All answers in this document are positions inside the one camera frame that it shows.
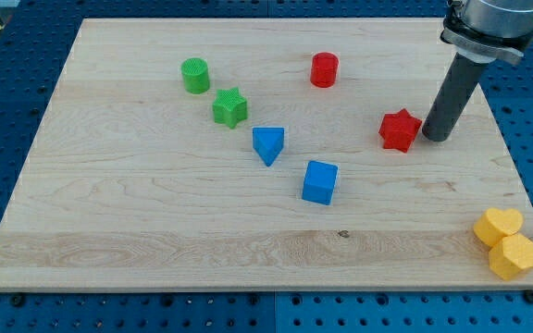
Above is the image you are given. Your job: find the yellow heart block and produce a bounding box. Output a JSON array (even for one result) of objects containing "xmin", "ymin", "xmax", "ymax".
[{"xmin": 473, "ymin": 207, "xmax": 524, "ymax": 247}]

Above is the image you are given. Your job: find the red star block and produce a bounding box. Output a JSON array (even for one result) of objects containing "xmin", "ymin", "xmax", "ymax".
[{"xmin": 378, "ymin": 108, "xmax": 422, "ymax": 154}]

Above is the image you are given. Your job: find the blue triangle block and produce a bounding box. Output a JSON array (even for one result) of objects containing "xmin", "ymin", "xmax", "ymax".
[{"xmin": 253, "ymin": 127, "xmax": 284, "ymax": 167}]

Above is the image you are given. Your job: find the yellow hexagon block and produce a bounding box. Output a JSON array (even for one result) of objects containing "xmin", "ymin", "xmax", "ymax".
[{"xmin": 489, "ymin": 233, "xmax": 533, "ymax": 280}]

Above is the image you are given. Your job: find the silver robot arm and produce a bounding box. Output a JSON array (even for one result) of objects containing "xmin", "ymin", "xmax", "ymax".
[{"xmin": 422, "ymin": 0, "xmax": 533, "ymax": 142}]

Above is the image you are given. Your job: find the red cylinder block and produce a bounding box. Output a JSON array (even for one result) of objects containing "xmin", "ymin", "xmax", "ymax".
[{"xmin": 310, "ymin": 52, "xmax": 339, "ymax": 88}]

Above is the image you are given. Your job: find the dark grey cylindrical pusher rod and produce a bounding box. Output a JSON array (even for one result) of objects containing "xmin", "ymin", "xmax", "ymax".
[{"xmin": 422, "ymin": 54, "xmax": 488, "ymax": 142}]

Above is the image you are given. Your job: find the blue cube block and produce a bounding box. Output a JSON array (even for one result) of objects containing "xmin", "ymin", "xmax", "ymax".
[{"xmin": 302, "ymin": 160, "xmax": 339, "ymax": 205}]

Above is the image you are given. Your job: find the green star block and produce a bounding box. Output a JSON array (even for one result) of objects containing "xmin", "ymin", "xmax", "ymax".
[{"xmin": 212, "ymin": 87, "xmax": 248, "ymax": 129}]

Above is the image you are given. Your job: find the light wooden board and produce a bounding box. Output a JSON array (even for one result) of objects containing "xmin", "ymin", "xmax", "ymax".
[{"xmin": 0, "ymin": 18, "xmax": 533, "ymax": 292}]

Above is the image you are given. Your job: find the green cylinder block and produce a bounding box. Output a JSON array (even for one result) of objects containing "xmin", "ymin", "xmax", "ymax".
[{"xmin": 180, "ymin": 57, "xmax": 210, "ymax": 94}]

